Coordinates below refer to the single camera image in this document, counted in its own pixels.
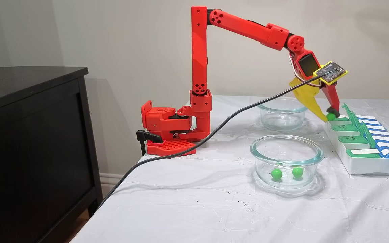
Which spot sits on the glass bowl with red balls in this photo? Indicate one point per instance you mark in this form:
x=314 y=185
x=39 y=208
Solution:
x=282 y=118

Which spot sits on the glass bowl with green balls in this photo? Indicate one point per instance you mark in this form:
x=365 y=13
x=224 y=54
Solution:
x=312 y=158

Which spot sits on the weekly pill organizer box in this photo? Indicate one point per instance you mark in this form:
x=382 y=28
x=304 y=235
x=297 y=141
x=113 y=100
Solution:
x=366 y=165

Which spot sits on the yellow camera board mount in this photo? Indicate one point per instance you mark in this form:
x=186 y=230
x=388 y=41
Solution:
x=331 y=71

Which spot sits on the white table cover sheet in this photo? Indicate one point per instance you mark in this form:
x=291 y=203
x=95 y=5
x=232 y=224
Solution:
x=198 y=209

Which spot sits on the black table clamp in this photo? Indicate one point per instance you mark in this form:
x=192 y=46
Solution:
x=149 y=136

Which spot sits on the black wooden cabinet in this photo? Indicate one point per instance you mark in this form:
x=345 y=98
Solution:
x=29 y=152

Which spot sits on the white wall baseboard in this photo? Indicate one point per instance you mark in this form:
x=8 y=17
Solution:
x=108 y=180

